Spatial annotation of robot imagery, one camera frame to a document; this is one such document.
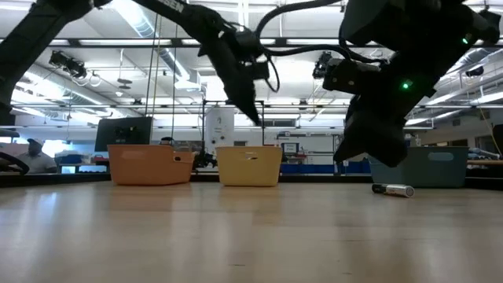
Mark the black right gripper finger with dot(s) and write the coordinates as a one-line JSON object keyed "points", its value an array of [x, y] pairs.
{"points": [[391, 147], [355, 139]]}

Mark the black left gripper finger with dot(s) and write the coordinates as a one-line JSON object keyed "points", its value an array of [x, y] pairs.
{"points": [[245, 90], [232, 96]]}

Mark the silver black red battery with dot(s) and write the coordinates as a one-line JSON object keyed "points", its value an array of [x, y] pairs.
{"points": [[397, 190]]}

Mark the yellow plastic bin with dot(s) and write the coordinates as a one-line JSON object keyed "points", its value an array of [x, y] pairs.
{"points": [[249, 169]]}

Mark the orange plastic bin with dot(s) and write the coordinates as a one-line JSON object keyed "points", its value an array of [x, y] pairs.
{"points": [[149, 165]]}

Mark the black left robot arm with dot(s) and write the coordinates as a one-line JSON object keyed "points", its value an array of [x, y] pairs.
{"points": [[23, 47]]}

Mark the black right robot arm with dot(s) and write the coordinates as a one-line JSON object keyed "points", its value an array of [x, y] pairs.
{"points": [[432, 31]]}

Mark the white cabinet machine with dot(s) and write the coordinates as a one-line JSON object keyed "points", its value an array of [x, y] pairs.
{"points": [[220, 133]]}

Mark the teal plastic bin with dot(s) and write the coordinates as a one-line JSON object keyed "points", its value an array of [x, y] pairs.
{"points": [[440, 173]]}

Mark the blue cabinet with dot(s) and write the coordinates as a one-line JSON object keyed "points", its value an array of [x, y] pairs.
{"points": [[306, 169]]}

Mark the small lit screen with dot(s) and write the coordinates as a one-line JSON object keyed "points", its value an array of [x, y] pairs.
{"points": [[290, 148]]}

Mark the black floor equipment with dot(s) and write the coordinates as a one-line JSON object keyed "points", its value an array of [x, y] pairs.
{"points": [[204, 160]]}

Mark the person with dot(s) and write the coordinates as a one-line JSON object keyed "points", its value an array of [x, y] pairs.
{"points": [[167, 140], [37, 161]]}

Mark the black computer monitor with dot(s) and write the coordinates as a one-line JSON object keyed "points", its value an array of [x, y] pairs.
{"points": [[123, 133]]}

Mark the black ceiling spotlight cluster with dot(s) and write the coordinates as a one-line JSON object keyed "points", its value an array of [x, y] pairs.
{"points": [[67, 63]]}

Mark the blue workbench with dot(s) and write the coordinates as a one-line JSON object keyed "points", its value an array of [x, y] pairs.
{"points": [[74, 159]]}

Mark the black office chair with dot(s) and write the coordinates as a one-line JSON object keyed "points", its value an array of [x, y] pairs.
{"points": [[12, 161]]}

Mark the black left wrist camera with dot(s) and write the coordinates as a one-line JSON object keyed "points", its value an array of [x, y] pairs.
{"points": [[247, 39]]}

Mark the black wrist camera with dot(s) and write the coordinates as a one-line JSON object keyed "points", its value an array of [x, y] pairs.
{"points": [[247, 39], [346, 76]]}

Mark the thin black stand frame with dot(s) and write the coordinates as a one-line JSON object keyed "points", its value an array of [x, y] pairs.
{"points": [[203, 129]]}

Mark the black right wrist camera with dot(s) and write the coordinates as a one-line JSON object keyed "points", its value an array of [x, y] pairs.
{"points": [[346, 76]]}

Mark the black aluminium table frame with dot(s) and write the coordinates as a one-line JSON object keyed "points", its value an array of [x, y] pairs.
{"points": [[314, 178]]}

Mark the black hanging camera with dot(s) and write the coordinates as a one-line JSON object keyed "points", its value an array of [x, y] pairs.
{"points": [[319, 65]]}

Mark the silver ceiling duct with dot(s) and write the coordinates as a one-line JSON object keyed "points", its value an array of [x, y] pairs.
{"points": [[137, 23]]}

